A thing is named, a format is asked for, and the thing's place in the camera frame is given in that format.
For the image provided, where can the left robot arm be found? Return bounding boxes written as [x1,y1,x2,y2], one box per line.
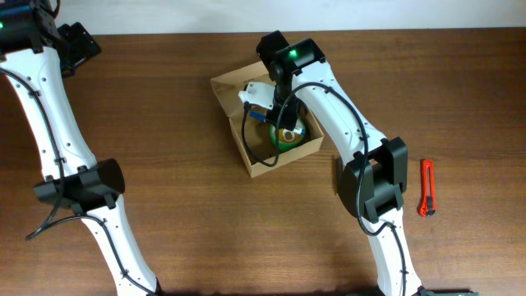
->
[1,0,163,295]

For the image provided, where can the brown cardboard box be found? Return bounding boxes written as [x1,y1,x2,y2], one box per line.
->
[210,62,324,178]

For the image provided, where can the blue and white marker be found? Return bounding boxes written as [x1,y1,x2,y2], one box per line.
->
[249,111,307,136]

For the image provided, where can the orange utility knife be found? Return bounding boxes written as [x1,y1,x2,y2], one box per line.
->
[418,160,436,217]

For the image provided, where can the green tape roll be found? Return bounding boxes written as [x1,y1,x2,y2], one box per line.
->
[270,119,307,152]

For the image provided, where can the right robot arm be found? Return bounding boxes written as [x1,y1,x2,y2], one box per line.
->
[256,30,424,295]

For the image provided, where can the small yellow tape roll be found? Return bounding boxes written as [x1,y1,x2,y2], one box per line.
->
[279,128,303,146]

